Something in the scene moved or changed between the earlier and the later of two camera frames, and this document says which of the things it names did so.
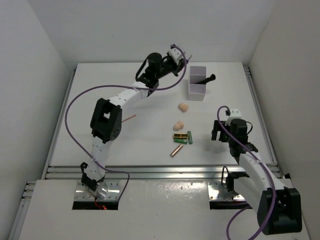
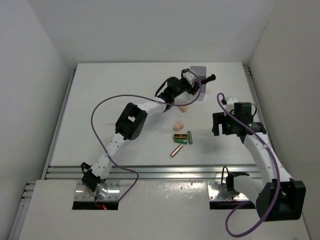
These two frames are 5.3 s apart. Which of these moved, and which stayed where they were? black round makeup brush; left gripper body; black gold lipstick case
Moved: left gripper body
Stayed: black gold lipstick case; black round makeup brush
